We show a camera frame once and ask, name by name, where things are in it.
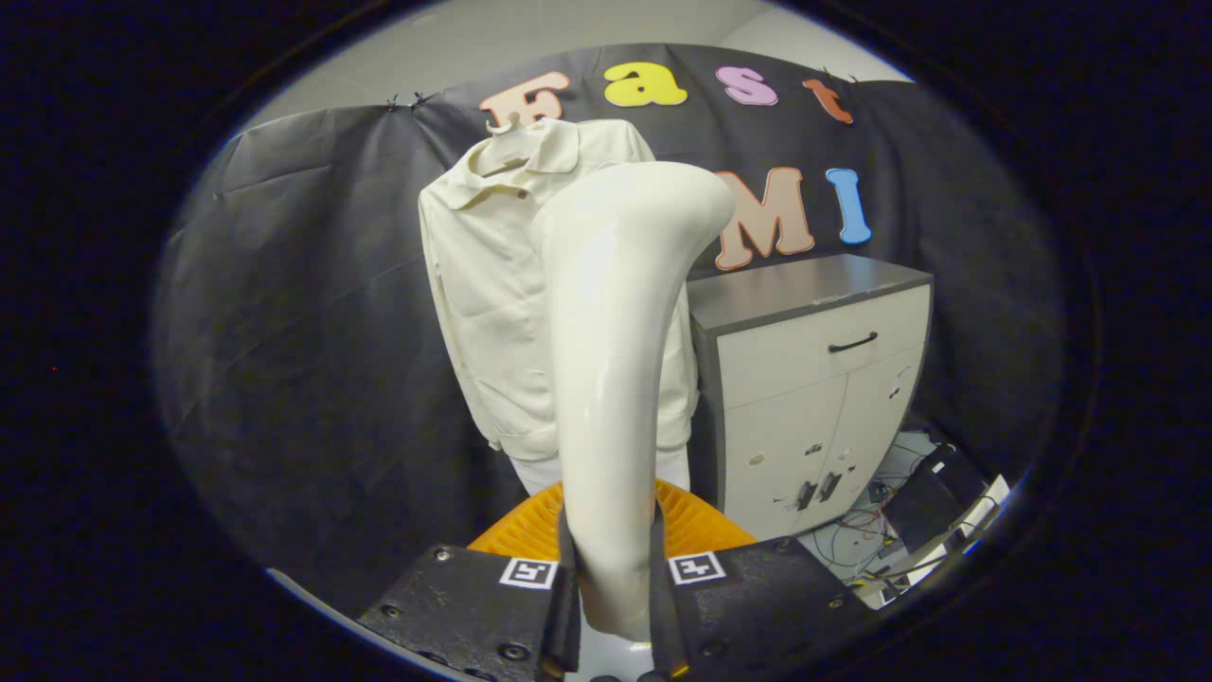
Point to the white flat box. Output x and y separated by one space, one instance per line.
985 511

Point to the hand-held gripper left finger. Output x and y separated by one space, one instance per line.
473 611

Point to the cream button shirt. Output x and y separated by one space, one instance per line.
483 303

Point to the black box on floor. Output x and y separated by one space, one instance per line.
933 497

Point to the white cabinet with grey top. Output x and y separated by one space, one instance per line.
805 360

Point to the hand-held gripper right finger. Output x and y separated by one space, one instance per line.
757 601

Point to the white plastic hanger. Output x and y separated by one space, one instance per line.
500 123

